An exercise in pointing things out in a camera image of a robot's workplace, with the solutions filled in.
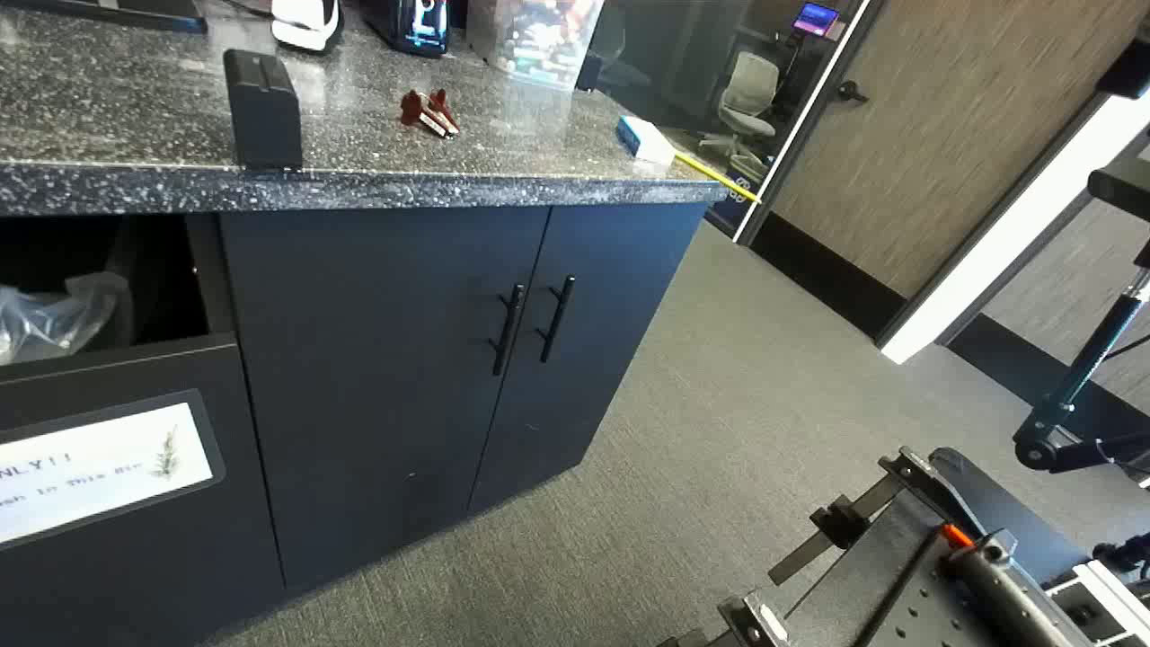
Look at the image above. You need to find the black right door handle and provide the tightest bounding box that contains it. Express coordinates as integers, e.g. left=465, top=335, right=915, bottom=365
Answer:
left=536, top=272, right=578, bottom=365

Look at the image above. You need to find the wooden room door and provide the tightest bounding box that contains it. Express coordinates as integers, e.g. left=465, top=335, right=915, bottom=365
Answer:
left=767, top=0, right=1150, bottom=306

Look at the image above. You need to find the white printed label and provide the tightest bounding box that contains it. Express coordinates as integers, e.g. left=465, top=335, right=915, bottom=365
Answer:
left=0, top=395, right=218, bottom=548

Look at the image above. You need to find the white diagonal board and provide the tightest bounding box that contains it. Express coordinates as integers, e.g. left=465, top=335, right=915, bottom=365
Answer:
left=877, top=85, right=1150, bottom=365

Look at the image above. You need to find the black rectangular box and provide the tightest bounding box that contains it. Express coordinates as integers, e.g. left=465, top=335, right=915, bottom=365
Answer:
left=218, top=48, right=305, bottom=173

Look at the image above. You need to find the white and black stapler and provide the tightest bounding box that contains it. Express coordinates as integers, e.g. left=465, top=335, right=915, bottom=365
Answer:
left=269, top=0, right=344, bottom=58

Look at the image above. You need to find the clear plastic storage container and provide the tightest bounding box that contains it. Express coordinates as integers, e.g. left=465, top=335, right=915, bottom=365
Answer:
left=467, top=0, right=611, bottom=85

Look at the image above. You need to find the small red clip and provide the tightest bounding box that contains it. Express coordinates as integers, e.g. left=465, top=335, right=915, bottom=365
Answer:
left=394, top=85, right=450, bottom=139
left=424, top=85, right=465, bottom=135

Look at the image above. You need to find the dark flat tray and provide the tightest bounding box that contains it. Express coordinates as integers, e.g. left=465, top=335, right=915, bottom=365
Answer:
left=0, top=0, right=214, bottom=36

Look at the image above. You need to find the blue black tape dispenser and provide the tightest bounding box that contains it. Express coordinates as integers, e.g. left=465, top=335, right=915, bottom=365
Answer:
left=360, top=0, right=455, bottom=59

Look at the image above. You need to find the dark cabinet door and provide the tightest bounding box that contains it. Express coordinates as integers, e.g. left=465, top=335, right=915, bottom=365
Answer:
left=218, top=206, right=553, bottom=591
left=467, top=201, right=718, bottom=518

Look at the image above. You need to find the black left door handle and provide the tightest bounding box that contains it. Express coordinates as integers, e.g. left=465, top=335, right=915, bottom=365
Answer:
left=485, top=279, right=527, bottom=381

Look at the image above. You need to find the orange tipped clamp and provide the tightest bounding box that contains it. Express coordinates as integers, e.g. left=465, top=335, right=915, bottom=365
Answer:
left=930, top=522, right=1090, bottom=647

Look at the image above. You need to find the grey office chair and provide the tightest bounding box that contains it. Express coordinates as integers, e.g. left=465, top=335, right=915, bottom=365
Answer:
left=696, top=48, right=789, bottom=166

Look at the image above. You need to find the clear plastic trash bag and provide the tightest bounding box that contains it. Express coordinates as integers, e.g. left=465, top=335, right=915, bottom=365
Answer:
left=0, top=268, right=133, bottom=370

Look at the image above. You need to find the computer monitor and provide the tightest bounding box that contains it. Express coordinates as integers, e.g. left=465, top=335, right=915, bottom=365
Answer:
left=791, top=0, right=847, bottom=44

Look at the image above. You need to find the white paper sheet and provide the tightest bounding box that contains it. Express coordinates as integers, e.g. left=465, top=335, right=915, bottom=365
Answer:
left=615, top=111, right=681, bottom=170

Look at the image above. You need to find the perforated metal robot table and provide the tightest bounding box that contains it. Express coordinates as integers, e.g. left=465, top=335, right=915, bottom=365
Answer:
left=715, top=446, right=1150, bottom=647

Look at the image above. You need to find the yellow pencil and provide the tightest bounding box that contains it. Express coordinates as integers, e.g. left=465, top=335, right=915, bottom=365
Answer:
left=668, top=148, right=767, bottom=209

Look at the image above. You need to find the dark trash cabinet front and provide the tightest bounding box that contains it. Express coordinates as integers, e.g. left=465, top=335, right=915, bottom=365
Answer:
left=0, top=213, right=288, bottom=647

